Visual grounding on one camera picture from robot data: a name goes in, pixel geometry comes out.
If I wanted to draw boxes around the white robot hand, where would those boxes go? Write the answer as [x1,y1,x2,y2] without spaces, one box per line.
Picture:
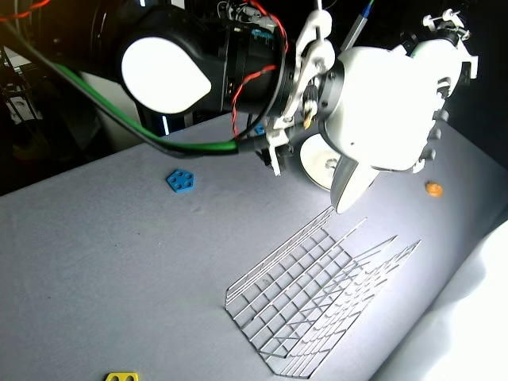
[400,32,464,87]
[321,45,452,215]

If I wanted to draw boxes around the white plate dark rim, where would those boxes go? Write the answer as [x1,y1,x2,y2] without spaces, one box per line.
[299,133,342,192]

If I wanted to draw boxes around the white grey device parts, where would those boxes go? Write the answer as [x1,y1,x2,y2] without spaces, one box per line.
[216,0,279,25]

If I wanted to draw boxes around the blue pentagon block with holes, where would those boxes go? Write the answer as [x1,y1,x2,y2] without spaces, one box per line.
[166,169,196,194]

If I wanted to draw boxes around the white robot body column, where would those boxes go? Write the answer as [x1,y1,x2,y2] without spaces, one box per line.
[81,71,199,138]

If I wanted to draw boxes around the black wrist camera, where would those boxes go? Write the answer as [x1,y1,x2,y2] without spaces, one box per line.
[461,59,479,87]
[257,138,295,178]

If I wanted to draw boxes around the grey cable adapter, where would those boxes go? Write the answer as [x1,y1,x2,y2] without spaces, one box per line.
[341,11,372,51]

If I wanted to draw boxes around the wire dish rack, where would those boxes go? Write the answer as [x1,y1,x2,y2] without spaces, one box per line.
[224,200,421,378]

